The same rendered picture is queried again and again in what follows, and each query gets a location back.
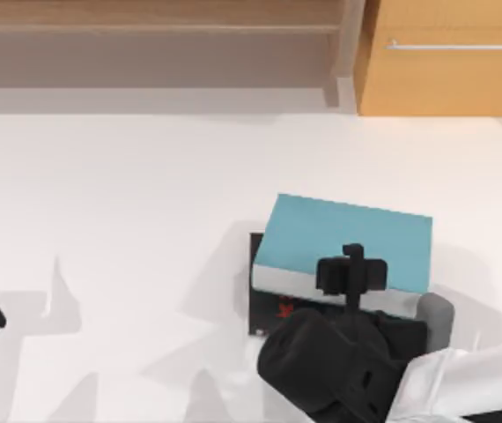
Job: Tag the light blue book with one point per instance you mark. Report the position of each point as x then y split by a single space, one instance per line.
343 229

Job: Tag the wooden cupboard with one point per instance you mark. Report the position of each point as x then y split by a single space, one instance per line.
365 66

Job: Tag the wooden cupboard door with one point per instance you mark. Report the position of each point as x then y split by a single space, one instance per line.
445 83

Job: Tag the open wooden shelves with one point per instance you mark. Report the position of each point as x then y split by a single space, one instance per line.
154 53

